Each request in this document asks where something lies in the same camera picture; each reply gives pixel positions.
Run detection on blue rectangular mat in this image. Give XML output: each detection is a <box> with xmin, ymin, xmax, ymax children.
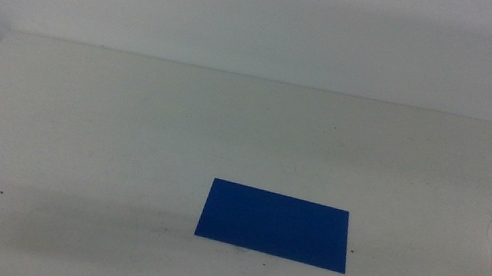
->
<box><xmin>191</xmin><ymin>175</ymin><xmax>358</xmax><ymax>275</ymax></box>

